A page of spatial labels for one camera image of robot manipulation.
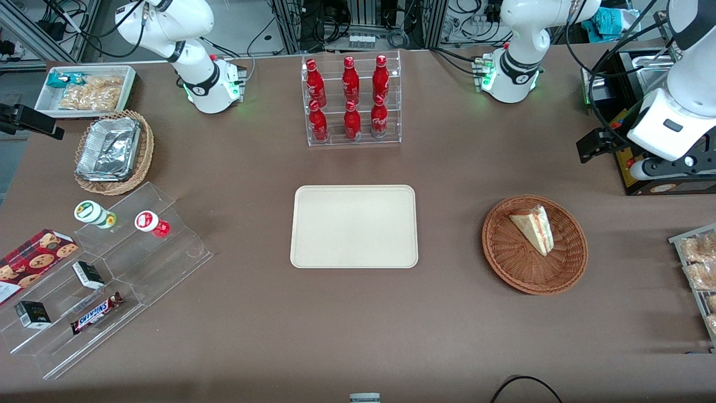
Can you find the red cola bottle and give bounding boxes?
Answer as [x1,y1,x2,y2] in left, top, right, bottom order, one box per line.
[370,94,389,139]
[308,100,329,143]
[373,54,390,104]
[343,100,362,142]
[305,58,327,108]
[342,56,361,106]

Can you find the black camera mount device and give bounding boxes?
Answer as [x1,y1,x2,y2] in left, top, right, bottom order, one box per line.
[0,104,65,140]

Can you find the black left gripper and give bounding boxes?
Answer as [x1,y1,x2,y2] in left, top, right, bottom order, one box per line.
[576,128,625,165]

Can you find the light oval wicker basket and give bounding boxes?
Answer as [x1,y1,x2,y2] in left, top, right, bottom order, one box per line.
[74,110,155,196]

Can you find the black table cable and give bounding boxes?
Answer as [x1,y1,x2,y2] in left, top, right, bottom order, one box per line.
[490,375,564,403]

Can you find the beige plastic tray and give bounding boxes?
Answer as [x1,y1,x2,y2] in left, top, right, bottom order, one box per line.
[290,185,419,269]

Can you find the triangle sandwich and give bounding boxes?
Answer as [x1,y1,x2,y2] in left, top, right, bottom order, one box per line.
[508,204,555,257]

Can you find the brown round wicker basket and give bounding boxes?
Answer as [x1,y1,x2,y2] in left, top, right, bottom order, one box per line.
[482,194,589,296]

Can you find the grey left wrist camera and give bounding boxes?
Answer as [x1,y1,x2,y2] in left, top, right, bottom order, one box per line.
[630,158,661,181]

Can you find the small black box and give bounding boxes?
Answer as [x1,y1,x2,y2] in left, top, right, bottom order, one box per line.
[14,301,52,329]
[72,260,106,290]

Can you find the white rectangular snack bin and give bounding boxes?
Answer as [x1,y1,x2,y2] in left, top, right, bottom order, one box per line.
[34,65,138,119]

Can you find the red lid yogurt cup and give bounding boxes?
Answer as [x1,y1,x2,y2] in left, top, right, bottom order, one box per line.
[134,210,171,238]

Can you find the aluminium foil container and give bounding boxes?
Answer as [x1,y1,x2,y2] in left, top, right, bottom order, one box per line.
[76,116,142,182]

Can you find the green lid yogurt cup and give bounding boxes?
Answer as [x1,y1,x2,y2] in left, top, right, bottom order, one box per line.
[74,200,117,230]

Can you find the clear acrylic bottle rack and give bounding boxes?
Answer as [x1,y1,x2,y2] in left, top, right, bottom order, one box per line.
[301,50,402,147]

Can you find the teal plastic bag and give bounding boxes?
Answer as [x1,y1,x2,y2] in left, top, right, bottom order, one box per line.
[582,7,641,43]

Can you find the snickers chocolate bar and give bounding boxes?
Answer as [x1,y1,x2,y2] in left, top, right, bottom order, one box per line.
[70,292,124,335]

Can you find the tray of packaged pastries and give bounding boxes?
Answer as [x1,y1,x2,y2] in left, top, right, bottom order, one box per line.
[668,223,716,354]

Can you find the teal snack packet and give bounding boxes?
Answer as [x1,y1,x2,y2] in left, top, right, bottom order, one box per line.
[46,72,84,89]

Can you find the red cookie box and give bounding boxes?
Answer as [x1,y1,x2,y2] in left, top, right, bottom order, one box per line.
[0,228,79,307]

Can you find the black food warmer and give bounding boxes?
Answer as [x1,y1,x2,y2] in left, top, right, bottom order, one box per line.
[581,48,716,196]

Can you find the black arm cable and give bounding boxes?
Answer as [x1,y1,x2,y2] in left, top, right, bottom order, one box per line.
[565,0,677,147]

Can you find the clear bag of chips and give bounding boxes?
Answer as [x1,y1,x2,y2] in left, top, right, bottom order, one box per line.
[59,76,125,111]

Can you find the clear acrylic stepped shelf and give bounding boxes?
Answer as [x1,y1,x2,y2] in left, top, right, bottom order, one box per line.
[0,181,214,381]

